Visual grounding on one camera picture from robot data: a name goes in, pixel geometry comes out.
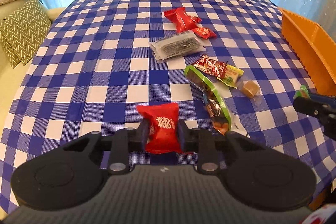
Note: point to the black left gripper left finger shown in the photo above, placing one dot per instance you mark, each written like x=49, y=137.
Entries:
x=124, y=142

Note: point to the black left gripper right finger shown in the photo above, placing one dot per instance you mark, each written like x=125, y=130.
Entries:
x=202, y=142

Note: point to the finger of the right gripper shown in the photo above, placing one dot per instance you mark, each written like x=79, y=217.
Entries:
x=316, y=106

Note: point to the green white nut packet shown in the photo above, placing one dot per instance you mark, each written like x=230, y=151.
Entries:
x=222, y=119

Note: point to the red snack packet white text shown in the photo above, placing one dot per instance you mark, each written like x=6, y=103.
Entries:
x=163, y=120

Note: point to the brown caramel candy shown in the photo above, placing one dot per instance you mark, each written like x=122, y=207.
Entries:
x=250, y=89

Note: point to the yellow green candy packet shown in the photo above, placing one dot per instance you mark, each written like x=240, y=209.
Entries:
x=231, y=76

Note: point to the red brown candy bar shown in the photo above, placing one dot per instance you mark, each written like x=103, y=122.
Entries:
x=211, y=66

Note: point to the clear black seaweed packet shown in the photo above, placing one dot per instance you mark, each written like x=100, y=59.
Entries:
x=176, y=46

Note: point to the small red candy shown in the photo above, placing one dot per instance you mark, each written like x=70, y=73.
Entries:
x=195, y=19
x=204, y=33

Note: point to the large red snack packet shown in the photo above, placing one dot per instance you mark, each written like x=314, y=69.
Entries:
x=180, y=19

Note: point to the green candy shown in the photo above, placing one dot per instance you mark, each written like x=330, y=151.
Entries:
x=302, y=92

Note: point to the orange plastic tray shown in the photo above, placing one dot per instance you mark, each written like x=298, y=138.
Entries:
x=314, y=48

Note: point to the blue white checkered tablecloth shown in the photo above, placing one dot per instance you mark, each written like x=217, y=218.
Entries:
x=95, y=67

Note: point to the light yellow sofa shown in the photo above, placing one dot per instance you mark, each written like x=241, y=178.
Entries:
x=11, y=79

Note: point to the green chevron pillow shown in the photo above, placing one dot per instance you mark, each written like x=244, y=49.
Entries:
x=23, y=32

